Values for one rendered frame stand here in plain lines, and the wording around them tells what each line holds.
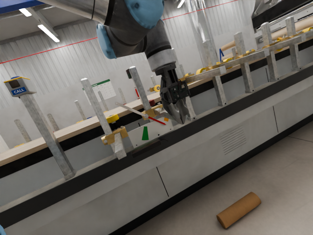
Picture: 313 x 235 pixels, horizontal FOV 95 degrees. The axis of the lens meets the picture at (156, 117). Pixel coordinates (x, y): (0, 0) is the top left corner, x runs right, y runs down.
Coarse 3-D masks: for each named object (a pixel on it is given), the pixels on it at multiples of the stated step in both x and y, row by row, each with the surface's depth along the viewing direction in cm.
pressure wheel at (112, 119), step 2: (114, 114) 89; (116, 114) 87; (110, 116) 87; (112, 116) 85; (114, 116) 85; (116, 116) 87; (106, 118) 85; (108, 118) 84; (110, 118) 84; (112, 118) 85; (114, 118) 85; (116, 118) 86; (118, 118) 88; (108, 120) 85; (110, 120) 84; (112, 120) 85; (114, 120) 85; (108, 122) 85; (110, 122) 85; (112, 122) 87; (114, 122) 88; (114, 124) 88; (116, 128) 89
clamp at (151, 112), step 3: (156, 105) 86; (159, 105) 83; (162, 105) 83; (153, 108) 82; (156, 108) 82; (144, 111) 82; (147, 111) 81; (150, 111) 81; (153, 111) 82; (150, 114) 82; (153, 114) 82
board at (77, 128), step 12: (312, 36) 137; (228, 72) 114; (192, 84) 106; (156, 96) 115; (120, 108) 133; (132, 108) 95; (84, 120) 156; (96, 120) 101; (60, 132) 116; (72, 132) 86; (24, 144) 139; (36, 144) 94; (0, 156) 104; (12, 156) 79; (24, 156) 81
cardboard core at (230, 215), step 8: (240, 200) 96; (248, 200) 95; (256, 200) 94; (232, 208) 93; (240, 208) 92; (248, 208) 93; (224, 216) 91; (232, 216) 90; (240, 216) 91; (224, 224) 88
